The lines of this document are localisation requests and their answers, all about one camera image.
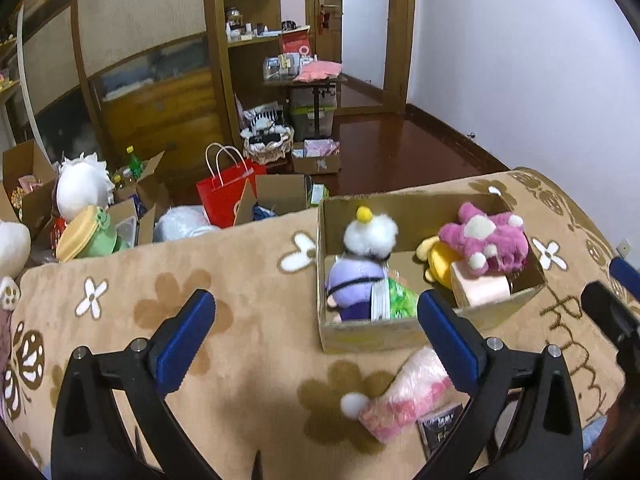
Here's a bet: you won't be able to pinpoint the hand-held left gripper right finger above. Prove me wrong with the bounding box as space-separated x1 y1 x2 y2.
412 290 586 480

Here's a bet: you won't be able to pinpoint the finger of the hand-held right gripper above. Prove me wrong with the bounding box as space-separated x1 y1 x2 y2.
609 257 640 293
581 281 640 346

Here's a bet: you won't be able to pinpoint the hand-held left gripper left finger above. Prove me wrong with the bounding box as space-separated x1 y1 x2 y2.
50 289 217 480

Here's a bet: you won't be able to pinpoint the green patterned packet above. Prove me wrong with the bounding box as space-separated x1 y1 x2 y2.
370 272 421 321

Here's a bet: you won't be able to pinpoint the yellow plush toy with clip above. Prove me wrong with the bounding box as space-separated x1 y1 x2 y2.
416 237 466 288

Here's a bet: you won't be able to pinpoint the pink fluffy packaged item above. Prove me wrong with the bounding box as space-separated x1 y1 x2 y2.
340 346 471 461

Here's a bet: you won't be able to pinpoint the pink plush bear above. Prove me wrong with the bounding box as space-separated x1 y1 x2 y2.
438 202 531 276

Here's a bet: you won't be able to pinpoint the white purple plush doll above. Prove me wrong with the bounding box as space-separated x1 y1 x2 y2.
325 205 401 323

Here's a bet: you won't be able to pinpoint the brown floral blanket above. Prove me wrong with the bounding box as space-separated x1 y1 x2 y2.
0 167 640 480

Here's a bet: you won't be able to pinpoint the white fluffy plush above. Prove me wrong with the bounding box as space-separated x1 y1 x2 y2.
152 205 221 243

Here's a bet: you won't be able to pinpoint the small open cardboard box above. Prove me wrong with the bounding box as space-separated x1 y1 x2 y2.
107 195 158 248

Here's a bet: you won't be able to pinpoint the person's blue jeans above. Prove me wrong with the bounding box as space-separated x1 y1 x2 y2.
580 415 611 456

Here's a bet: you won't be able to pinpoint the green frog plush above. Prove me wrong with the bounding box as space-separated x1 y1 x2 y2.
56 205 128 263

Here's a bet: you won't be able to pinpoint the red paper bag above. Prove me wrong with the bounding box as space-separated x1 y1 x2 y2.
196 142 268 228

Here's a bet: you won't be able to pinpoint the cardboard box with bottles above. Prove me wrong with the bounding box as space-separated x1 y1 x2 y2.
112 150 171 221

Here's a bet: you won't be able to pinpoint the cardboard box with blue items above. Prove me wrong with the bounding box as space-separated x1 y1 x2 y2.
235 174 313 226

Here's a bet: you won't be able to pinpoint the white haired plush head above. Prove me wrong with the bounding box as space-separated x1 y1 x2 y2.
56 152 115 221

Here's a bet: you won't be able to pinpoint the green bottle yellow cap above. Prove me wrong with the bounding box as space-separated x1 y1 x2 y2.
125 146 145 181

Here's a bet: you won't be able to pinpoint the cream white plush toy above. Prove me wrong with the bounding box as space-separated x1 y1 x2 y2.
0 220 32 311

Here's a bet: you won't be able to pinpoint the wicker basket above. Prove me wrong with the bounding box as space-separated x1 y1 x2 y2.
240 125 296 165

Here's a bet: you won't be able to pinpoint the flat cardboard box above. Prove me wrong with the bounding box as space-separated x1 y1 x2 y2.
291 139 342 175

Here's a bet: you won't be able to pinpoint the large open cardboard box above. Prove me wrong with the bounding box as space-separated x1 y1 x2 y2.
0 140 58 241

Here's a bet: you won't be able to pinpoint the striped cloth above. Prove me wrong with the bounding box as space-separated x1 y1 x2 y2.
244 102 286 133

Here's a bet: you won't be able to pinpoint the clear plastic storage bin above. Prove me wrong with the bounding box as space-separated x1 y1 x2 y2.
287 82 338 142

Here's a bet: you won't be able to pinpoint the wooden open shelf unit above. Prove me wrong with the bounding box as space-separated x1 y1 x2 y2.
205 0 296 146

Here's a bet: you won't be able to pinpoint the small dark side table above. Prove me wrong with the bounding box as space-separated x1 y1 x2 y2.
264 74 348 136

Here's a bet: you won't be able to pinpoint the wooden display shelf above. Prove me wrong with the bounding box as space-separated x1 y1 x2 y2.
0 5 48 148

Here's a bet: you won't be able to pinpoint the clear desktop organizer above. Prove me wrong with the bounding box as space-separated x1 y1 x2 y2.
264 52 306 81

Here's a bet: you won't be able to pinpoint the pink cloth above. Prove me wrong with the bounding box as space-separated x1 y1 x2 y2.
292 60 343 83

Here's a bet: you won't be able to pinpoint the row of small bottles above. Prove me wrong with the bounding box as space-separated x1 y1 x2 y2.
225 7 281 43

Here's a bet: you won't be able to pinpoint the red box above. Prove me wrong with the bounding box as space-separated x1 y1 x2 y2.
278 30 312 56

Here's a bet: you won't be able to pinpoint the wooden wardrobe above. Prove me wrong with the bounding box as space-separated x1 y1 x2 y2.
20 0 236 186

